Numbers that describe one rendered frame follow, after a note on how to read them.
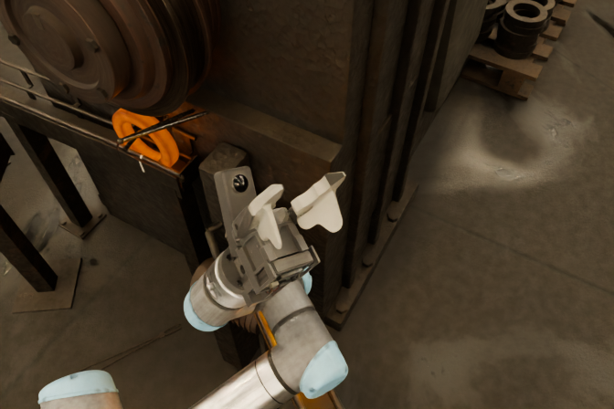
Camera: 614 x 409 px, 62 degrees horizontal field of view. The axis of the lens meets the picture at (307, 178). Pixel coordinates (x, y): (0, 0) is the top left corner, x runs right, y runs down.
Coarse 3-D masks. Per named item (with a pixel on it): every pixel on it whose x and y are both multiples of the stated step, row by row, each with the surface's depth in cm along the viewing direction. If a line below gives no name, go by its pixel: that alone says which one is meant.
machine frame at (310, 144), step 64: (256, 0) 93; (320, 0) 86; (384, 0) 89; (448, 0) 131; (256, 64) 105; (320, 64) 96; (384, 64) 101; (192, 128) 125; (256, 128) 112; (320, 128) 109; (384, 128) 132; (128, 192) 176; (256, 192) 131; (384, 192) 160; (320, 256) 137
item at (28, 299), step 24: (0, 144) 138; (0, 168) 138; (0, 216) 150; (0, 240) 155; (24, 240) 163; (24, 264) 167; (48, 264) 189; (72, 264) 189; (24, 288) 183; (48, 288) 180; (72, 288) 183; (24, 312) 178
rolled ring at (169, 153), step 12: (120, 120) 123; (132, 120) 120; (144, 120) 119; (156, 120) 120; (120, 132) 128; (132, 132) 130; (156, 132) 119; (168, 132) 121; (132, 144) 131; (144, 144) 132; (156, 144) 122; (168, 144) 121; (156, 156) 130; (168, 156) 123
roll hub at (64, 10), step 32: (0, 0) 91; (32, 0) 88; (64, 0) 81; (96, 0) 84; (32, 32) 92; (64, 32) 88; (96, 32) 84; (64, 64) 94; (96, 64) 92; (128, 64) 92; (96, 96) 98
